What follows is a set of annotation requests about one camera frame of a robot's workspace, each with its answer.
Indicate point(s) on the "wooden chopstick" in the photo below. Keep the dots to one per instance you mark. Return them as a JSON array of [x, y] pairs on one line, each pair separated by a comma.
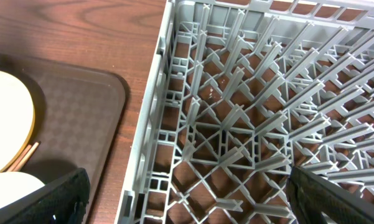
[[26, 157], [13, 166]]

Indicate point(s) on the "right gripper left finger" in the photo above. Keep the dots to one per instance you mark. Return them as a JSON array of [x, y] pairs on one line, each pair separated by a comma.
[[63, 200]]

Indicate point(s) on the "blue bowl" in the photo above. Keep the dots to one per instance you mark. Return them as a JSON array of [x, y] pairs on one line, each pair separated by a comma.
[[16, 185]]

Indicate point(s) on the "brown serving tray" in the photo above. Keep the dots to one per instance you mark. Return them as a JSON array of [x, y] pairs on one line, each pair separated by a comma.
[[76, 114]]

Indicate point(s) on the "wooden chopstick right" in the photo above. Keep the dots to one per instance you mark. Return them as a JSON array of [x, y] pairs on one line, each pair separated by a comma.
[[26, 157]]

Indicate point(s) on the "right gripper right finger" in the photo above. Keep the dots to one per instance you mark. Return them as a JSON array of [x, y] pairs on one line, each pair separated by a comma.
[[311, 197]]

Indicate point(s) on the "yellow plate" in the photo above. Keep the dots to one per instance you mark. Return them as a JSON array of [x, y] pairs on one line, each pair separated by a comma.
[[17, 118]]

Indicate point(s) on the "grey dishwasher rack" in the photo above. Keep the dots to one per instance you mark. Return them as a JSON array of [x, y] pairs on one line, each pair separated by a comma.
[[241, 92]]

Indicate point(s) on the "wooden chopstick left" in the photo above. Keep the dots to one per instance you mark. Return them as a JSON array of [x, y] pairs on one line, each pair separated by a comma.
[[13, 166]]

